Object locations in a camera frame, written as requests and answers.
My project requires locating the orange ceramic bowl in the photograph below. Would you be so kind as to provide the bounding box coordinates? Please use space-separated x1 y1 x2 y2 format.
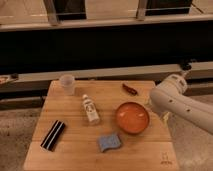
116 102 150 134

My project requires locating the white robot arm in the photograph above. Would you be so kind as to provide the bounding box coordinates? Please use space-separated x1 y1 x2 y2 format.
149 74 213 135

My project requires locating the dried red chili pepper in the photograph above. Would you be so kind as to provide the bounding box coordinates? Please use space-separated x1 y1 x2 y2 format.
122 84 138 96

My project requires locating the small white bottle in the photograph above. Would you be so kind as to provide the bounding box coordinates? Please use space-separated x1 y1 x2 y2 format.
82 94 100 125

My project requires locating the wooden cutting board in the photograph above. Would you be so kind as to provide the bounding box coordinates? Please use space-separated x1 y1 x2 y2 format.
24 81 179 171

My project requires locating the clear plastic cup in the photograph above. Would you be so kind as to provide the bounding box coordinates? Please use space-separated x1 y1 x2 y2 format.
59 74 75 95

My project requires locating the blue sponge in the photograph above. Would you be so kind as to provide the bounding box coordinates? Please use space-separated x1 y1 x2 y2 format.
98 133 122 152

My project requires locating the black striped rectangular block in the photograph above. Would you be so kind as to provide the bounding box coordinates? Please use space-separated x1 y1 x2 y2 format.
41 120 65 151

